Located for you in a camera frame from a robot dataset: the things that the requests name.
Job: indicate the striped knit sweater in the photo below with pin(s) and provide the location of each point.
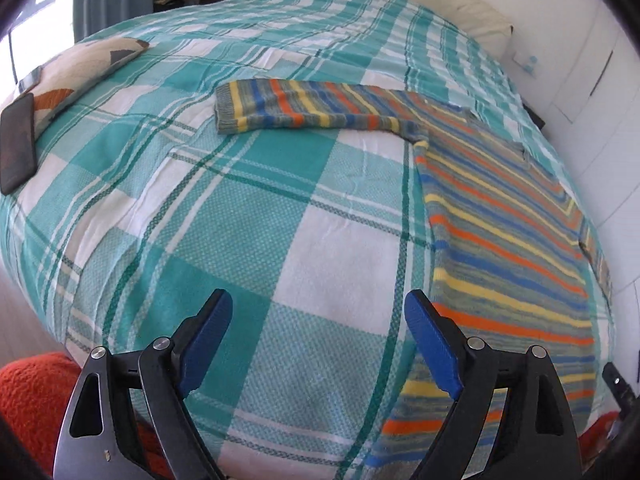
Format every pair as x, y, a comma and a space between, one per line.
514, 260

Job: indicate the dark nightstand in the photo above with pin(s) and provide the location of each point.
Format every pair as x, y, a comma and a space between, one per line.
536, 119

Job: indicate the teal plaid bedspread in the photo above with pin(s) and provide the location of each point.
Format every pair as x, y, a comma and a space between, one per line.
140, 208

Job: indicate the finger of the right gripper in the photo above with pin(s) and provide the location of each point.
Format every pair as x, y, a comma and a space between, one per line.
618, 386

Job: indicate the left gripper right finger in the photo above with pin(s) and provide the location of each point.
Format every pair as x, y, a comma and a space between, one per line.
536, 437

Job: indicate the black smartphone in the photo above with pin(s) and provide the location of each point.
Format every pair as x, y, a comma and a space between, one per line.
18, 153

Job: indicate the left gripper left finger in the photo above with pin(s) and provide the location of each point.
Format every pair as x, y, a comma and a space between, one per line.
166, 371

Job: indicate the orange fuzzy garment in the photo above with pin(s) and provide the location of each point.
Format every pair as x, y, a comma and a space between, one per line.
61, 422

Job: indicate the white wardrobe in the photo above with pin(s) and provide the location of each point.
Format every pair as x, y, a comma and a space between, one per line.
586, 89

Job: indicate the patterned cream pillow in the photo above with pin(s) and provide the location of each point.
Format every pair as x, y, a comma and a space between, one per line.
74, 72

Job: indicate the wall switch plate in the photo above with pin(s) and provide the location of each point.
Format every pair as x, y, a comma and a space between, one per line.
526, 62

